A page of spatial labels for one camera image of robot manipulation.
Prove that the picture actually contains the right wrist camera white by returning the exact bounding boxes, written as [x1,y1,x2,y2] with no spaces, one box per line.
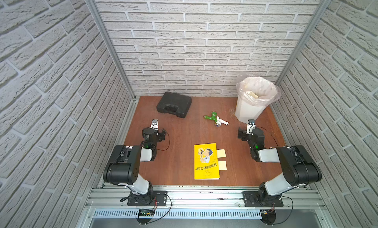
[247,119,256,134]

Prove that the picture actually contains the black plastic tool case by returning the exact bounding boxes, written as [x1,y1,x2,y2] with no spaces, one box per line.
[157,92,192,118]

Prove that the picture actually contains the green white toy faucet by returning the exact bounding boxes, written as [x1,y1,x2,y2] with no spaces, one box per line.
[203,111,229,127]

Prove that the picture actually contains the aluminium frame rail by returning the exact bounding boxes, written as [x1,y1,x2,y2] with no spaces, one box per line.
[85,183,326,210]

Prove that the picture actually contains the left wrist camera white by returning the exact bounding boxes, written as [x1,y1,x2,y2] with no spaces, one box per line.
[150,119,158,130]

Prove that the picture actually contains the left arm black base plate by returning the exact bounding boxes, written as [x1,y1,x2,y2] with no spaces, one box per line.
[127,191,168,206]

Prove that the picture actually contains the small controller board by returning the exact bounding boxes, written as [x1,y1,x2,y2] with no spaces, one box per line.
[137,209,155,219]
[260,210,276,226]

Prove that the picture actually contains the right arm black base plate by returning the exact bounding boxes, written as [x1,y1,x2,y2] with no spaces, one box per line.
[242,191,284,207]

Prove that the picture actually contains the left small controller board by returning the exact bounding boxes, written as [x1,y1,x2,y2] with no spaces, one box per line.
[137,209,155,219]

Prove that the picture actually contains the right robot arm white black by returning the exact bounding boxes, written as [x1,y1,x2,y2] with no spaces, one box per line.
[238,128,322,207]

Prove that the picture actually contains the pink plastic bin liner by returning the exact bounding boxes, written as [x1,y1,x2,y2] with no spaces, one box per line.
[236,75,282,107]

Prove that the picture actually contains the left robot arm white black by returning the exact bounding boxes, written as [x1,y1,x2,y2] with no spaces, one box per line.
[103,127,167,207]

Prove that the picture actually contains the right small controller board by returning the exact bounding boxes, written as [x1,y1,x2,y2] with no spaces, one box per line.
[260,210,276,226]

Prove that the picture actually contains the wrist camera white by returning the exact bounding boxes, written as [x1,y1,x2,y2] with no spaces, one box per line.
[247,119,256,134]
[150,119,158,130]

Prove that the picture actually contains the yellow children's book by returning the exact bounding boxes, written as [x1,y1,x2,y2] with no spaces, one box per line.
[194,143,220,180]

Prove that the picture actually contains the white trash bin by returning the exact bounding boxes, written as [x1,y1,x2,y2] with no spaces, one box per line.
[234,76,278,124]

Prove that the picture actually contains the yellow sticky note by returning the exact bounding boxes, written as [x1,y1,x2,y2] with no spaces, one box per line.
[217,149,226,158]
[218,161,227,171]

